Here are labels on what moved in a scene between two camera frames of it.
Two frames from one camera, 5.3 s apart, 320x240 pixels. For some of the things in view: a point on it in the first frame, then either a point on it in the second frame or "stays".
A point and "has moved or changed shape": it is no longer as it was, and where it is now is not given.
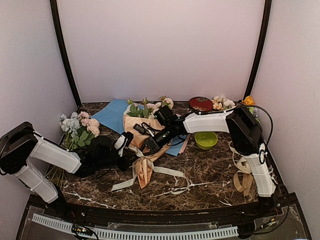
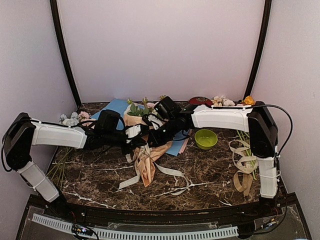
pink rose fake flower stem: (167, 102) -> (149, 106)
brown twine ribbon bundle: (243, 179) stays
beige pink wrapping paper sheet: (144, 163) has moved or changed shape
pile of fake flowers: (221, 102) stays
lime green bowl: (205, 140) stays
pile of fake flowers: (79, 129) stays
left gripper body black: (123, 165) -> (132, 146)
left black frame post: (54, 7) stays
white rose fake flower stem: (134, 110) stays
